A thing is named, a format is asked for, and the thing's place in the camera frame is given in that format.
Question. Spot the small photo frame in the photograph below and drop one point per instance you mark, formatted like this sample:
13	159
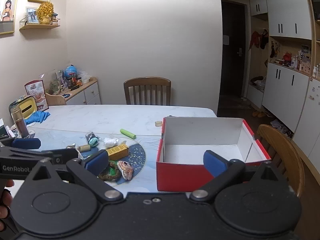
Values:
32	15

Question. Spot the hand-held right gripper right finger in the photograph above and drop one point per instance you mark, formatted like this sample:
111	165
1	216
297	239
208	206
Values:
213	162

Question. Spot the green cylindrical tube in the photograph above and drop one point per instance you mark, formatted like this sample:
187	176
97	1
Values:
127	133

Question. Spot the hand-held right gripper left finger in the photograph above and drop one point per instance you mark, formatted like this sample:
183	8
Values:
96	158

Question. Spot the white storage cabinet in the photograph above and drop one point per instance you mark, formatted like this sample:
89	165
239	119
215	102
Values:
287	90

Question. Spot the pair of yellow slippers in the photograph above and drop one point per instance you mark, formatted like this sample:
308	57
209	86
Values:
258	114

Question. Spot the blue cloth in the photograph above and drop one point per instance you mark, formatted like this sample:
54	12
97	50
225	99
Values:
37	117

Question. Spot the golden ornament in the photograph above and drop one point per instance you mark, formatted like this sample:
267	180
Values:
45	12

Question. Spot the yellow carton box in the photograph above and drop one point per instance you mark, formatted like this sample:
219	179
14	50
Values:
117	152

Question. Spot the glass bottle with dark liquid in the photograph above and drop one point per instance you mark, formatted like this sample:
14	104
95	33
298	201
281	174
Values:
20	127

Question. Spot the red snack bag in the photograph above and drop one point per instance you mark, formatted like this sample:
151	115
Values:
37	93

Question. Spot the black pellet plastic packet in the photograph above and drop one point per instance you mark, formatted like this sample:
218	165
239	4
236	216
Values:
89	135

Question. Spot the small teal gadget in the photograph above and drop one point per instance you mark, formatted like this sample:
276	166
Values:
94	142

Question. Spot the slatted wooden chair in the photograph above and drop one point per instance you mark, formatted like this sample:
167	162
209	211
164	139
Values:
147	85

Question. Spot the dark door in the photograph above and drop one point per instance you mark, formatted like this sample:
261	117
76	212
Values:
231	42

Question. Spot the round back wooden chair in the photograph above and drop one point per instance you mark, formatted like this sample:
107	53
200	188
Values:
287	150

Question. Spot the red cardboard box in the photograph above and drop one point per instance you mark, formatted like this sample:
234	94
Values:
175	177

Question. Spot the coiled toy snake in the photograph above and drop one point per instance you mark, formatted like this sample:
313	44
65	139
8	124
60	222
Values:
110	177

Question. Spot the yellow black tissue box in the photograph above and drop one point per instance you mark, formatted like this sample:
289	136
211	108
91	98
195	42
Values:
26	107

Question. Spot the black hanging bag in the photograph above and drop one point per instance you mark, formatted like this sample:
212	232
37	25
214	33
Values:
264	40

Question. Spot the white crumpled plastic wrap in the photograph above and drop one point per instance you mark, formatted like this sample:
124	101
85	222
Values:
111	142

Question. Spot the red hanging bag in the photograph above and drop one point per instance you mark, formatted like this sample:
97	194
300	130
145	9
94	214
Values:
254	40

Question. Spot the white wooden sideboard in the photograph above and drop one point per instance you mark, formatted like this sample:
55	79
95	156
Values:
87	93

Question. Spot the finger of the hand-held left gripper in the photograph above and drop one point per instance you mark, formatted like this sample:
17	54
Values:
62	156
26	143

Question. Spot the wooden wall shelf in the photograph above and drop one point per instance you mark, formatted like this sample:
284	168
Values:
40	26

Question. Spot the pair of pale slippers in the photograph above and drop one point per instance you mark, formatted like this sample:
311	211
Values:
276	123

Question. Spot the small olive cylinder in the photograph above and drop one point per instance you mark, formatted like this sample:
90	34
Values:
84	148

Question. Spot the wall poster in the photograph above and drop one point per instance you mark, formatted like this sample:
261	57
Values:
7	7

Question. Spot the blue globe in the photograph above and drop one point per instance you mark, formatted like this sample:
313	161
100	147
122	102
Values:
71	71

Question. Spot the silver foil packet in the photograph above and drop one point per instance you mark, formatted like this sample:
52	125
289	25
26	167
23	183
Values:
72	146

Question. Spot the white plastic bag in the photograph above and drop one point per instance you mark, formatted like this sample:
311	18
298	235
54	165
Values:
85	77

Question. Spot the person's left hand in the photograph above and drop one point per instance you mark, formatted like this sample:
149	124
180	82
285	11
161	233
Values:
6	201

